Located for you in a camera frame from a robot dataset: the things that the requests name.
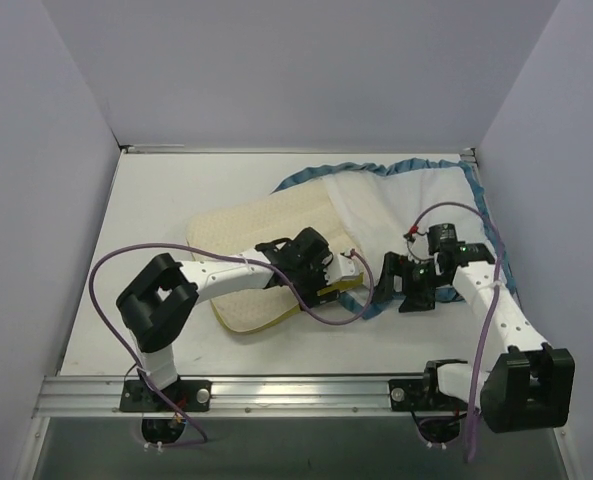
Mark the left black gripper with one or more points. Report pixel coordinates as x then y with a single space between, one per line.
314 288

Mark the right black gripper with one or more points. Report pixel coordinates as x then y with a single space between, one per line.
398 279

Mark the blue white pillowcase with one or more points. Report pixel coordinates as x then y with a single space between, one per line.
377 204

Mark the cream yellow pillow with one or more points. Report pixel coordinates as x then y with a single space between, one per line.
233 230

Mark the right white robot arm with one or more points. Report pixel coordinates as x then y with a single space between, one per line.
530 384

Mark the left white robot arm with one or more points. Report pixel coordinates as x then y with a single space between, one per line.
157 303

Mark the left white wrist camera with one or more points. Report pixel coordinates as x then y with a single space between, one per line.
340 267

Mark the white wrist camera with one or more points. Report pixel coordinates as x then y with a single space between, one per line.
340 267
416 248

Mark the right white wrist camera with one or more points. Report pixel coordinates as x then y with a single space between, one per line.
416 248

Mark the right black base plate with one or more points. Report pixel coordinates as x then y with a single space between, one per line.
413 394

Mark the front aluminium rail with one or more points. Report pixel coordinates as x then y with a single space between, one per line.
221 397

